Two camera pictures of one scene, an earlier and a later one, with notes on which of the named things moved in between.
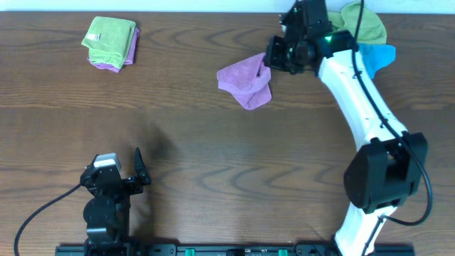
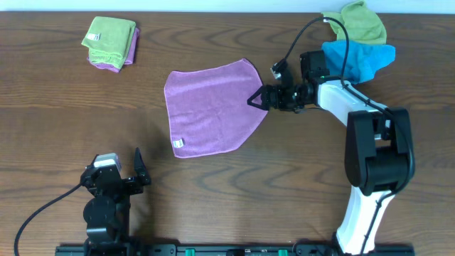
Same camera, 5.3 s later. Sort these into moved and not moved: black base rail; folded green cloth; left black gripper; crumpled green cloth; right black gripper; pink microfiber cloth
Moved: pink microfiber cloth; right black gripper
Not moved: folded green cloth; black base rail; left black gripper; crumpled green cloth
